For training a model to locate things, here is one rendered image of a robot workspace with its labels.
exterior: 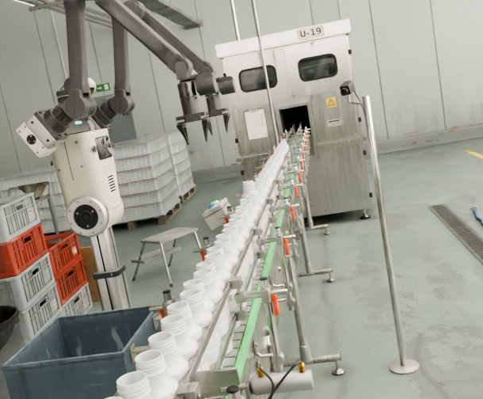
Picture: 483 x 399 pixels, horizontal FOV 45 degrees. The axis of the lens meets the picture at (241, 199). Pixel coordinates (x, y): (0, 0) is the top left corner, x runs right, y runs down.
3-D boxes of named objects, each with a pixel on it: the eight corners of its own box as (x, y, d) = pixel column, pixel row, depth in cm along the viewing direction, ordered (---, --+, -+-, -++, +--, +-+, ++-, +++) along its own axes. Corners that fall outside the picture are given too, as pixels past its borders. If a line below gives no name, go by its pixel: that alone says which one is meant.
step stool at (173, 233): (169, 265, 588) (161, 226, 582) (210, 270, 545) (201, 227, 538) (131, 281, 556) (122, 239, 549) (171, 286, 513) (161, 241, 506)
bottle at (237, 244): (253, 293, 145) (241, 229, 142) (230, 298, 144) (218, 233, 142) (251, 286, 151) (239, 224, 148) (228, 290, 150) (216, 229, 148)
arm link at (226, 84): (204, 68, 241) (200, 67, 233) (232, 62, 239) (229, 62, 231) (210, 97, 243) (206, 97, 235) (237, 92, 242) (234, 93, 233)
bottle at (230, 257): (248, 302, 139) (236, 235, 136) (245, 312, 133) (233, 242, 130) (223, 305, 140) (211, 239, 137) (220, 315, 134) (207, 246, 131)
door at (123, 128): (146, 191, 1221) (126, 91, 1187) (101, 199, 1237) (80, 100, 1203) (148, 191, 1231) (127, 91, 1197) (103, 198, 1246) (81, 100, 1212)
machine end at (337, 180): (378, 218, 625) (349, 18, 591) (249, 237, 647) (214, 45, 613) (366, 192, 781) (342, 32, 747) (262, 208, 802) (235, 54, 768)
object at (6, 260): (17, 276, 361) (8, 241, 358) (-48, 287, 363) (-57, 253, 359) (49, 251, 421) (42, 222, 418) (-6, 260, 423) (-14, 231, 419)
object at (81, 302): (68, 334, 440) (62, 306, 436) (17, 342, 444) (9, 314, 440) (94, 305, 500) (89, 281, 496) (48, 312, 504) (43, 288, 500)
